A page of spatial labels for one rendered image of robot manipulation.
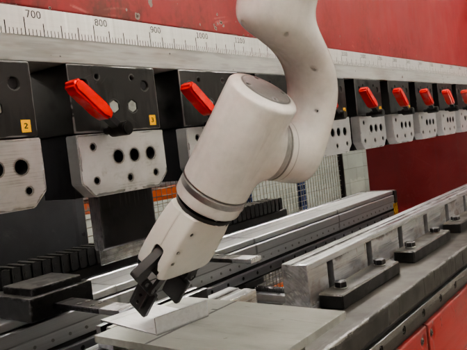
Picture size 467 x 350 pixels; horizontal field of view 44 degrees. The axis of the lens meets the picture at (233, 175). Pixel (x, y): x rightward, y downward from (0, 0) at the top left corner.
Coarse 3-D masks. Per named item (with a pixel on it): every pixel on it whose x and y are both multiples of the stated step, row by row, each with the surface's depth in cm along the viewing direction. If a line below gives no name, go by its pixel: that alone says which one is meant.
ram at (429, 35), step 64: (0, 0) 64; (64, 0) 71; (128, 0) 79; (192, 0) 90; (320, 0) 123; (384, 0) 152; (448, 0) 197; (128, 64) 78; (192, 64) 89; (256, 64) 103; (448, 64) 193
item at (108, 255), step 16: (128, 192) 81; (144, 192) 83; (96, 208) 77; (112, 208) 79; (128, 208) 81; (144, 208) 83; (96, 224) 78; (112, 224) 78; (128, 224) 81; (144, 224) 83; (96, 240) 78; (112, 240) 78; (128, 240) 80; (144, 240) 84; (112, 256) 79; (128, 256) 81
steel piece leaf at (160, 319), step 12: (204, 300) 76; (156, 312) 80; (168, 312) 80; (180, 312) 73; (192, 312) 75; (204, 312) 76; (120, 324) 77; (132, 324) 76; (144, 324) 76; (156, 324) 71; (168, 324) 72; (180, 324) 73
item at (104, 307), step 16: (16, 288) 92; (32, 288) 90; (48, 288) 92; (64, 288) 93; (80, 288) 96; (0, 304) 93; (16, 304) 90; (32, 304) 88; (48, 304) 91; (64, 304) 90; (80, 304) 89; (96, 304) 88; (112, 304) 87; (128, 304) 86; (16, 320) 91; (32, 320) 88
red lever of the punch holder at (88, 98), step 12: (72, 84) 67; (84, 84) 67; (72, 96) 68; (84, 96) 67; (96, 96) 68; (84, 108) 69; (96, 108) 69; (108, 108) 70; (108, 120) 71; (108, 132) 73; (120, 132) 71
